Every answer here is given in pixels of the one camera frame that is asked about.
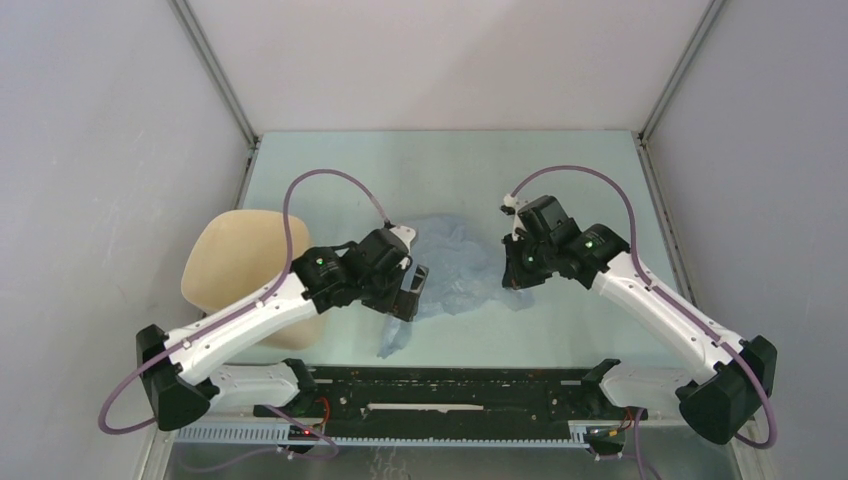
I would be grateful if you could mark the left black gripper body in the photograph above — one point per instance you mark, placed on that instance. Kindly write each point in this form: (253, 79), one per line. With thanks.
(379, 292)

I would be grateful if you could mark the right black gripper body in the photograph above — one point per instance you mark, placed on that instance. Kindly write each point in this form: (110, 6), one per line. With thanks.
(538, 254)

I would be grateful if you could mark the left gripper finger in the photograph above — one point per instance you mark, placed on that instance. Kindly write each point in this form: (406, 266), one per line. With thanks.
(414, 291)
(398, 310)

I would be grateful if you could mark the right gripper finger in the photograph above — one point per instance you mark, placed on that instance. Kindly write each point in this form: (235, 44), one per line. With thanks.
(514, 279)
(511, 249)

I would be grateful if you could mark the blue plastic trash bag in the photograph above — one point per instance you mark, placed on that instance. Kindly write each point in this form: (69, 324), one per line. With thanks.
(462, 295)

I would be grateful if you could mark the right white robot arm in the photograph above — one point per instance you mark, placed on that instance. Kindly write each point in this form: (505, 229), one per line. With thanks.
(724, 379)

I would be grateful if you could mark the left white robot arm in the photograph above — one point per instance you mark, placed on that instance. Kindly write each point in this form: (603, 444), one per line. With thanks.
(187, 372)

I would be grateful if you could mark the beige trash bin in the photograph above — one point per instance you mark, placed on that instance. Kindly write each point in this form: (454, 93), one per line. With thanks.
(238, 252)

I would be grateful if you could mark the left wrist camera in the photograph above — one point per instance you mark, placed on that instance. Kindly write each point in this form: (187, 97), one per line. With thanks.
(406, 234)

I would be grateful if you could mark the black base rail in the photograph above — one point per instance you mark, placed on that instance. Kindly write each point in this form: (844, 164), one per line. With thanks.
(476, 403)

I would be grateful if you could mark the right metal frame post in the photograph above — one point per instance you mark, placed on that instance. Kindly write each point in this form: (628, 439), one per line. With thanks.
(687, 59)

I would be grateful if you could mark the metal frame post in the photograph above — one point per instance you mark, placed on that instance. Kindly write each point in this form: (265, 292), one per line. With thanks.
(197, 37)
(687, 59)

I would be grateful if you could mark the left metal frame post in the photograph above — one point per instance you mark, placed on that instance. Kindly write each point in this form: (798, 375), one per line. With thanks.
(197, 37)

